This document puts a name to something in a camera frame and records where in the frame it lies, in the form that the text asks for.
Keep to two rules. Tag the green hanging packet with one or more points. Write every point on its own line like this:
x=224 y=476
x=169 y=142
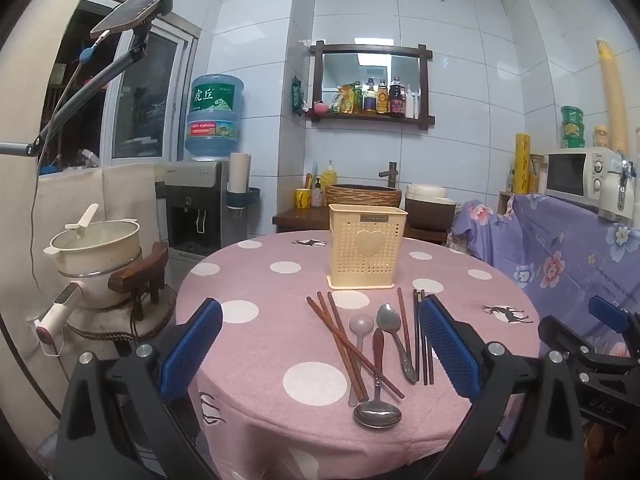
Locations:
x=298 y=95

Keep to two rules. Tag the white microwave oven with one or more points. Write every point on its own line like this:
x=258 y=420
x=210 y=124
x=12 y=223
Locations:
x=565 y=172

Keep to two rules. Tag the glass jar of grains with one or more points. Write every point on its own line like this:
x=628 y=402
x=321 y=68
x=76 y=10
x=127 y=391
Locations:
x=537 y=175

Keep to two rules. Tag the yellow soap dispenser bottle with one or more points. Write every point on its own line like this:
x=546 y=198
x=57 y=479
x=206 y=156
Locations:
x=328 y=179

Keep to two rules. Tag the light wooden crate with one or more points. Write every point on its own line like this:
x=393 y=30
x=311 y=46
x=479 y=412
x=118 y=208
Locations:
x=505 y=202

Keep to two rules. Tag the dark wooden chopstick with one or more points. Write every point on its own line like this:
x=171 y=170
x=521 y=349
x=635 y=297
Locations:
x=416 y=340
x=427 y=370

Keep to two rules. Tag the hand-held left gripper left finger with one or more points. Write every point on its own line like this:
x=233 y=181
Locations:
x=192 y=347

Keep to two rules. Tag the tall stack of paper cups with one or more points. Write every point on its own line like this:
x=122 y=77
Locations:
x=614 y=95

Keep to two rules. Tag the white thermos jug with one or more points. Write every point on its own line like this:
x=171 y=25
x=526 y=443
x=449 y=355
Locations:
x=610 y=190

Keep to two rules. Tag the paisley patterned cloth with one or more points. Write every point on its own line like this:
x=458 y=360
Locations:
x=457 y=242

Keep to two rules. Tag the woven pattern wash basin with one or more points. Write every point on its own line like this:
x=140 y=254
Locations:
x=362 y=195

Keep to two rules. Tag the yellow wrapped roll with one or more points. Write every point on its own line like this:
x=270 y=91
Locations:
x=522 y=165

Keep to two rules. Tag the cream pot with lid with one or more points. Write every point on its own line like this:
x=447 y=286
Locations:
x=95 y=250

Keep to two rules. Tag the brown wooden chopstick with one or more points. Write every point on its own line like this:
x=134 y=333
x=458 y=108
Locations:
x=320 y=312
x=336 y=312
x=402 y=310

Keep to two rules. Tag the sliding window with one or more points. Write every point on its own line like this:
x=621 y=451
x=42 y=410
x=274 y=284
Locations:
x=150 y=100

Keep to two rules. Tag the smartphone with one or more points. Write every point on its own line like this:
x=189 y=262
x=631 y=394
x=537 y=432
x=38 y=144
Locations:
x=140 y=5

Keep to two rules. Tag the pink polka dot tablecloth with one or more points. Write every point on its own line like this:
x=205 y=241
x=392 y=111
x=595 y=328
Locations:
x=280 y=310

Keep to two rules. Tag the grey plastic spoon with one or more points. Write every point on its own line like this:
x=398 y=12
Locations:
x=361 y=324

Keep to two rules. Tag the wooden framed mirror shelf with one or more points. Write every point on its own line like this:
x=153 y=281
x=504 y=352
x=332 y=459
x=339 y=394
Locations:
x=370 y=49

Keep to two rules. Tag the glass jar with yellow lid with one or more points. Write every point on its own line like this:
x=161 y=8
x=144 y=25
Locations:
x=601 y=137

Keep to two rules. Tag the yellow mug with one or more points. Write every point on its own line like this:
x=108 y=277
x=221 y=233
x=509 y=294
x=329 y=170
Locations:
x=302 y=198

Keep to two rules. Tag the row of condiment bottles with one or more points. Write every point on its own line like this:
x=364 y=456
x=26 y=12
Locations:
x=382 y=100

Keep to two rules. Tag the dark wooden washstand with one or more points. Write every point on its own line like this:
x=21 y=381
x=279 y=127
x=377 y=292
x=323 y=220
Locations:
x=300 y=217

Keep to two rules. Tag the cream plastic utensil holder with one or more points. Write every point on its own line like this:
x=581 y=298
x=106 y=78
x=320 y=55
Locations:
x=367 y=260

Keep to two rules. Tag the stainless steel spoon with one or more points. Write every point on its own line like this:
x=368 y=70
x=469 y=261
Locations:
x=389 y=317

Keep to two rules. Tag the small pink bowl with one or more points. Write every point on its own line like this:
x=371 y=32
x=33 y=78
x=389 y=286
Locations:
x=321 y=108

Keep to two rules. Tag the green tub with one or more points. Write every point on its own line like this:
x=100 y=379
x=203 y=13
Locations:
x=572 y=114
x=573 y=144
x=573 y=131

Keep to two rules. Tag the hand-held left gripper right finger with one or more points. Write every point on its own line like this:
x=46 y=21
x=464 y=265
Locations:
x=447 y=347

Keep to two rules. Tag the blue water dispenser bottle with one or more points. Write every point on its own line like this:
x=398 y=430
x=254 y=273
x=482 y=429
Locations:
x=212 y=145

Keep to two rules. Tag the grey water dispenser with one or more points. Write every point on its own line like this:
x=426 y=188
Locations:
x=190 y=180

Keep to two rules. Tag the dark wooden chair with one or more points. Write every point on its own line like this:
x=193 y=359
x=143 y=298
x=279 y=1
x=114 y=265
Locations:
x=145 y=267

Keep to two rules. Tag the purple floral cloth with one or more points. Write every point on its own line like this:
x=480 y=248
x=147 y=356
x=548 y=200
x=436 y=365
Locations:
x=550 y=240

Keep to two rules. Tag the round woven seat cushion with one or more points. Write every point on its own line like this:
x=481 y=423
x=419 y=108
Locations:
x=100 y=332

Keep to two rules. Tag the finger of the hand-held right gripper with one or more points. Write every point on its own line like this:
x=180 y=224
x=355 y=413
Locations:
x=557 y=332
x=607 y=312

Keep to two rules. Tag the bronze faucet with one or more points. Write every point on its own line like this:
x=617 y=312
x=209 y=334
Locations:
x=392 y=172

